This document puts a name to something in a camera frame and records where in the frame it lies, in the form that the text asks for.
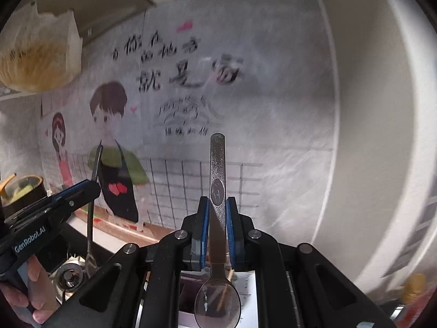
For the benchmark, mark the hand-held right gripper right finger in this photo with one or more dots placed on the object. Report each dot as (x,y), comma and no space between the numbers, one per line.
(232,232)

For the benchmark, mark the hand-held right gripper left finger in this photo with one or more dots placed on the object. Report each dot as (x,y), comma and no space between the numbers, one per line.
(205,232)

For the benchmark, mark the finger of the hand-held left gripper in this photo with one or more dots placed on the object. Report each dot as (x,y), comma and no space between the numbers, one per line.
(82,203)
(78,189)

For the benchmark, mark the purple utensil holder box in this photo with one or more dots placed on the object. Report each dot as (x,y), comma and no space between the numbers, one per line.
(186,293)

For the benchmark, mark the metal spoon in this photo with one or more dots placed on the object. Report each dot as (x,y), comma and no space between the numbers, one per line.
(217,164)

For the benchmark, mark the person's left hand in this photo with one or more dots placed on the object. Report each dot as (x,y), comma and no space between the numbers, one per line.
(37,287)

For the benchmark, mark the black gas stove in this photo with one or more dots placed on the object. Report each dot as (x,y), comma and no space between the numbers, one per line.
(70,276)

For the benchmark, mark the white printed placemat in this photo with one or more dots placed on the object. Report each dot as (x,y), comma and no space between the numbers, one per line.
(248,300)

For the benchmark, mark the white plastic bag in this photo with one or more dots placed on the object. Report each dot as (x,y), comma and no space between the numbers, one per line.
(37,47)

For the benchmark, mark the yellow bottle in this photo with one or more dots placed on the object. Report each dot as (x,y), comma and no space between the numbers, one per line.
(414,287)

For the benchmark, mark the red orange packet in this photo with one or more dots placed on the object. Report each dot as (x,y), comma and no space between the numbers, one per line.
(413,312)

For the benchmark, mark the cartoon wall poster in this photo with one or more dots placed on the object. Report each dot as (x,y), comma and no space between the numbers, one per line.
(273,109)

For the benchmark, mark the grey wall cabinet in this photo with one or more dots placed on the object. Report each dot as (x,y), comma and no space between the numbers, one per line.
(102,0)

